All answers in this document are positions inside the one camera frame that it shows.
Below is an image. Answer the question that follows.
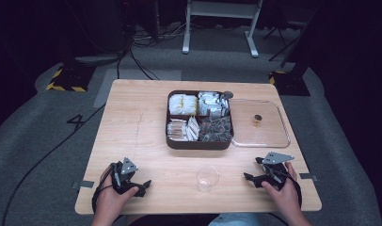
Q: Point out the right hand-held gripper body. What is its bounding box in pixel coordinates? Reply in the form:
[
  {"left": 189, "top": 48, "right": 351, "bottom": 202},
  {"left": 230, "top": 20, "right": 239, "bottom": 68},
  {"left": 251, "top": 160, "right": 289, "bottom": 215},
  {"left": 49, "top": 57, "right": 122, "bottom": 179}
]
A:
[{"left": 260, "top": 152, "right": 295, "bottom": 191}]

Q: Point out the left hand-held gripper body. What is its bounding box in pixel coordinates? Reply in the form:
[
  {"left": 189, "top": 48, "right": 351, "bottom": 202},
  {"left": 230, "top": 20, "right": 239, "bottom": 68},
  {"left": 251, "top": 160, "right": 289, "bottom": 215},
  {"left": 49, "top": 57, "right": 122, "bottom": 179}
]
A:
[{"left": 111, "top": 156, "right": 140, "bottom": 196}]

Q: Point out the person's left hand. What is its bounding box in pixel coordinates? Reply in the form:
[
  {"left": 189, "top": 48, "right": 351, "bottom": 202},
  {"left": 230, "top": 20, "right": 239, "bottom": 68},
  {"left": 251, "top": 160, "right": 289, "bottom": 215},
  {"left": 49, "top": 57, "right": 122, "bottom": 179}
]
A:
[{"left": 92, "top": 165, "right": 139, "bottom": 218}]

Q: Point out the person's right hand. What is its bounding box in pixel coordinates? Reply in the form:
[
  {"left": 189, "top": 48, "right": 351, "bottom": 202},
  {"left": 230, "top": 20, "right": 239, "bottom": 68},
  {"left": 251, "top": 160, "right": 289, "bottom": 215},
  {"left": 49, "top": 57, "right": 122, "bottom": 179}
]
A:
[{"left": 261, "top": 161, "right": 303, "bottom": 218}]

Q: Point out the grey tape piece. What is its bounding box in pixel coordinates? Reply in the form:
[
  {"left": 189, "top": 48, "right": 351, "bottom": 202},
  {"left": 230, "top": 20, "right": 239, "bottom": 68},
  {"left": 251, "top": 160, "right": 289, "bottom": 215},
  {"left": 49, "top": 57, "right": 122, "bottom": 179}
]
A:
[
  {"left": 298, "top": 172, "right": 319, "bottom": 183},
  {"left": 72, "top": 180, "right": 96, "bottom": 190}
]

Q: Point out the clear lid with brown knob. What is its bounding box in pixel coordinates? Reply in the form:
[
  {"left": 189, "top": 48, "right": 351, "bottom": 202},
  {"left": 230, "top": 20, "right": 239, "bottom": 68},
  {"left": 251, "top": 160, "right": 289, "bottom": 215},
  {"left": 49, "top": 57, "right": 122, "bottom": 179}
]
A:
[{"left": 222, "top": 90, "right": 292, "bottom": 149}]

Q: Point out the person's light blue clothing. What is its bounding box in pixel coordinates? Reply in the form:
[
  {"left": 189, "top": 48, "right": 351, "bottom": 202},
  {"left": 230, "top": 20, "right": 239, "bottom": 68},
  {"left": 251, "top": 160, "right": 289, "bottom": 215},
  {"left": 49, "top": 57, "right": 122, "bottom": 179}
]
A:
[{"left": 207, "top": 212, "right": 264, "bottom": 226}]

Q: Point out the clear plastic cup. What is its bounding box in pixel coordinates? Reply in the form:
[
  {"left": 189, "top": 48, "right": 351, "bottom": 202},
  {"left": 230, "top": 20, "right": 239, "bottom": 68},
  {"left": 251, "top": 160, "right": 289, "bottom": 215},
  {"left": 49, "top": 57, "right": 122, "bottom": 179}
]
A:
[{"left": 196, "top": 165, "right": 220, "bottom": 194}]

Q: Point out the pile of dark brown packets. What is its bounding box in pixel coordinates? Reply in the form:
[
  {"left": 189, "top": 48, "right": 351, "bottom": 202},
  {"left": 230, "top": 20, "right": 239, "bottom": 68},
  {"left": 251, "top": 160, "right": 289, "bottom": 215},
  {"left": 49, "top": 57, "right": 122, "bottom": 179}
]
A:
[{"left": 198, "top": 116, "right": 233, "bottom": 143}]

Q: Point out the bundle of clear stirrers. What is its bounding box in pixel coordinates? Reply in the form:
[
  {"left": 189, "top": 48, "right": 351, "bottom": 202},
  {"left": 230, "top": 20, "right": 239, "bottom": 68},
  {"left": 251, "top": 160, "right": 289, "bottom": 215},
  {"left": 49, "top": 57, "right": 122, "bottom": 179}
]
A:
[{"left": 167, "top": 119, "right": 189, "bottom": 142}]

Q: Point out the brown divided box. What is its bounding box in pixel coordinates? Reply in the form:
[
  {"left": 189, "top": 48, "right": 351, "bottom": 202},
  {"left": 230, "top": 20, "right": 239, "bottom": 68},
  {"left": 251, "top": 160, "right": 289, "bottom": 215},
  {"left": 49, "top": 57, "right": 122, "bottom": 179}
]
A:
[{"left": 165, "top": 89, "right": 234, "bottom": 151}]

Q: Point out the pile of white stick packets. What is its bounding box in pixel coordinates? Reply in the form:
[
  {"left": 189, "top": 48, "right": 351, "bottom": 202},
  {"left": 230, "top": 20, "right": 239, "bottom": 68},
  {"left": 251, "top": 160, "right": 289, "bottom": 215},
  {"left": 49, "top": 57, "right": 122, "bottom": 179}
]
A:
[{"left": 185, "top": 116, "right": 200, "bottom": 142}]

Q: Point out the pile of silver packets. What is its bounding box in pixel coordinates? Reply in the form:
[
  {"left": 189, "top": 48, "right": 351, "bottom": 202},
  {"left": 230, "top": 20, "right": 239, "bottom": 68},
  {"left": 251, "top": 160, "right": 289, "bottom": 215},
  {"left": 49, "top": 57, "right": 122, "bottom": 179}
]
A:
[{"left": 198, "top": 91, "right": 231, "bottom": 118}]

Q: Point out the yellow black striped stand base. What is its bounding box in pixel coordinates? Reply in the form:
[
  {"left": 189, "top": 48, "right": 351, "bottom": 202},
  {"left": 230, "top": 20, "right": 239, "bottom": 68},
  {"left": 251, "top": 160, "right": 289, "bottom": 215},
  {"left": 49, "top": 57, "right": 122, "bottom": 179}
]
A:
[
  {"left": 268, "top": 70, "right": 311, "bottom": 97},
  {"left": 45, "top": 64, "right": 96, "bottom": 93}
]

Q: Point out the pile of white yellow packets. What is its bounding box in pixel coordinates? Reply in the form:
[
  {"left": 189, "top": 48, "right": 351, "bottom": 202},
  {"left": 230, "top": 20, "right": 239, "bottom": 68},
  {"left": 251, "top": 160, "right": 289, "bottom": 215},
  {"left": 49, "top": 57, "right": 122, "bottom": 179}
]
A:
[{"left": 168, "top": 93, "right": 199, "bottom": 117}]

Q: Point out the black tripod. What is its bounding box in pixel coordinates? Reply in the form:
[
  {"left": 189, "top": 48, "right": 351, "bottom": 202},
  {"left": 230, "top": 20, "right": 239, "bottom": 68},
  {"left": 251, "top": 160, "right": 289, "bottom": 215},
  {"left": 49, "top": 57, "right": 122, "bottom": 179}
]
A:
[{"left": 263, "top": 20, "right": 306, "bottom": 62}]

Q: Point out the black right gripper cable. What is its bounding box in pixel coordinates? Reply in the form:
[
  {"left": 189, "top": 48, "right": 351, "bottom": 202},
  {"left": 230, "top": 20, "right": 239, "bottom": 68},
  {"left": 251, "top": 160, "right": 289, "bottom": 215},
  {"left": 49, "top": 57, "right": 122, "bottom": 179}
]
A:
[{"left": 284, "top": 171, "right": 304, "bottom": 209}]

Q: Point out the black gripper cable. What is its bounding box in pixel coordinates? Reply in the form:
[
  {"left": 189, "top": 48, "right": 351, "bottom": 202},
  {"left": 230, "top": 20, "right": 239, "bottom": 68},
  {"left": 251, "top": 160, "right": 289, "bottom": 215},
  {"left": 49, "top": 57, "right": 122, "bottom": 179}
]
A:
[
  {"left": 284, "top": 171, "right": 304, "bottom": 209},
  {"left": 90, "top": 164, "right": 118, "bottom": 216}
]

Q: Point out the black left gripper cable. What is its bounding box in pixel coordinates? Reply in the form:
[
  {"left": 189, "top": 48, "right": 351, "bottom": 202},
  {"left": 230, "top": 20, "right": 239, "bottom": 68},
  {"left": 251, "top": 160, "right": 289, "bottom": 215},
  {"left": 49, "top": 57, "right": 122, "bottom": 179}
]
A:
[{"left": 90, "top": 164, "right": 118, "bottom": 216}]

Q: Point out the long black floor cable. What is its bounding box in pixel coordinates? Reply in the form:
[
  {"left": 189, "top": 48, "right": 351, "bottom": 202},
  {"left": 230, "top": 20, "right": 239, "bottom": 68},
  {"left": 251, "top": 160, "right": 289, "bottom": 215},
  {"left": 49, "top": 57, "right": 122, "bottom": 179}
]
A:
[{"left": 0, "top": 103, "right": 106, "bottom": 226}]

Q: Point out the white desk frame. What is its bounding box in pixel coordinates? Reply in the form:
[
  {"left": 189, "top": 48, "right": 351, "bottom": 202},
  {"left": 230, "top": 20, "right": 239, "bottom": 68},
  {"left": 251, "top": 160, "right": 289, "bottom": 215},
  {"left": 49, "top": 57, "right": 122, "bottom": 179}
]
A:
[{"left": 181, "top": 0, "right": 264, "bottom": 58}]

